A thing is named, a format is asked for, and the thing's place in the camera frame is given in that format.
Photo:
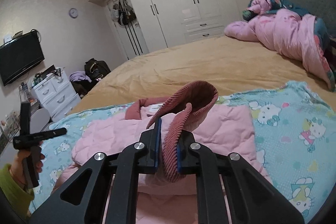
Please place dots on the tan bed sheet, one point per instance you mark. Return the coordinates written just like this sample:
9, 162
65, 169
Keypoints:
230, 65

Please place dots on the pink floral comforter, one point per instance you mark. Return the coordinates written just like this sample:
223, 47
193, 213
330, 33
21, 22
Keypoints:
291, 31

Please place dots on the hanging bags on door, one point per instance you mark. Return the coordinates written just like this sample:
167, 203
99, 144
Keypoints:
123, 13

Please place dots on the black wall television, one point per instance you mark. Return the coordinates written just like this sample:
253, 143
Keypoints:
19, 56

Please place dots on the white drawer dresser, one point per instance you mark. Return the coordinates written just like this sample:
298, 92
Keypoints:
56, 94

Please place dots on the Hello Kitty blue blanket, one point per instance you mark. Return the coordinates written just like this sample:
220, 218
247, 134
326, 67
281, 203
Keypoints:
287, 134

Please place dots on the round wall clock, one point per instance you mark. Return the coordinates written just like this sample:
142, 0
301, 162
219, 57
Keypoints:
73, 13

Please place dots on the lavender clothes pile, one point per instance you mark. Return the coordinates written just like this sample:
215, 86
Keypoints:
79, 76

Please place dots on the green sleeved left forearm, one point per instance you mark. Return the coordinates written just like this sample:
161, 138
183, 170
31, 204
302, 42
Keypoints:
14, 186

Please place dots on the pink quilted jacket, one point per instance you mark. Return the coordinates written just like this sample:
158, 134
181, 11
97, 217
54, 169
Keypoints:
167, 196

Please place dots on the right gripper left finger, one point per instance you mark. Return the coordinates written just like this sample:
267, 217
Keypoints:
104, 189

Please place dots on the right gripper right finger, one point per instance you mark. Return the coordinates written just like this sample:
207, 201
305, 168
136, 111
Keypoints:
229, 189

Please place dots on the black bag on floor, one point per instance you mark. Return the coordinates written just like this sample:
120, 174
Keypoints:
96, 69

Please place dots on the left hand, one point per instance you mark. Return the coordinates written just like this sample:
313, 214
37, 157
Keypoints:
16, 170

